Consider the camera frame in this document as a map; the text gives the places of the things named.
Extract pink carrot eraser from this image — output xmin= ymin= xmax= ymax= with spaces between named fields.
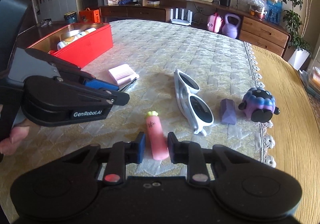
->
xmin=146 ymin=111 xmax=169 ymax=161

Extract silver nail clipper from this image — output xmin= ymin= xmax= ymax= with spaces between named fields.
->
xmin=118 ymin=77 xmax=137 ymax=92

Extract pink ridged small box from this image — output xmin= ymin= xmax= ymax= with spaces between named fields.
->
xmin=108 ymin=64 xmax=139 ymax=86

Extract white frame sunglasses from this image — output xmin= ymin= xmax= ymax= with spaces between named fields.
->
xmin=174 ymin=69 xmax=214 ymax=136

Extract white vitamin bottle yellow label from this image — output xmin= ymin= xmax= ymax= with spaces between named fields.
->
xmin=57 ymin=28 xmax=96 ymax=51

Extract purple small block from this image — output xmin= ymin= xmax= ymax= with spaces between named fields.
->
xmin=220 ymin=99 xmax=236 ymax=125

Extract purple sheep toy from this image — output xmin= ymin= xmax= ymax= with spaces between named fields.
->
xmin=238 ymin=87 xmax=280 ymax=123

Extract round gold tin lid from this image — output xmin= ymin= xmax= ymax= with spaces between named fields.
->
xmin=60 ymin=29 xmax=80 ymax=41

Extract person left hand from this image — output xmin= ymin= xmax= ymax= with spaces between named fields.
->
xmin=0 ymin=103 xmax=41 ymax=156

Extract red metal tin box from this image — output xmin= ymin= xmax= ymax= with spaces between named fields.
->
xmin=29 ymin=23 xmax=113 ymax=68

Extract orange gift bag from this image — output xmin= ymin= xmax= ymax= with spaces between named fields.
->
xmin=79 ymin=8 xmax=100 ymax=23

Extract dark blue bucket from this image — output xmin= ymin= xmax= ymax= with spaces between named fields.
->
xmin=63 ymin=11 xmax=78 ymax=24

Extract white wifi router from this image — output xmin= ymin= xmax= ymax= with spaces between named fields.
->
xmin=170 ymin=8 xmax=193 ymax=26

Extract pink small case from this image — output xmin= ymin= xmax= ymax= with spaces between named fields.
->
xmin=207 ymin=12 xmax=223 ymax=33

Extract purple kettlebell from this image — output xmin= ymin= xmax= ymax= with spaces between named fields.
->
xmin=221 ymin=13 xmax=241 ymax=39

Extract stack of colourful folders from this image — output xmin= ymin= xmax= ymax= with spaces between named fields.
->
xmin=299 ymin=67 xmax=320 ymax=100

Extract bag of fruit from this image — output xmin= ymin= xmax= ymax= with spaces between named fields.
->
xmin=247 ymin=0 xmax=267 ymax=20

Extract blue gift bag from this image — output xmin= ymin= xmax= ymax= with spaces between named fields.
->
xmin=265 ymin=0 xmax=283 ymax=25

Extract tall green potted tree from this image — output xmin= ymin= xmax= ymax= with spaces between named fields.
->
xmin=282 ymin=0 xmax=314 ymax=57

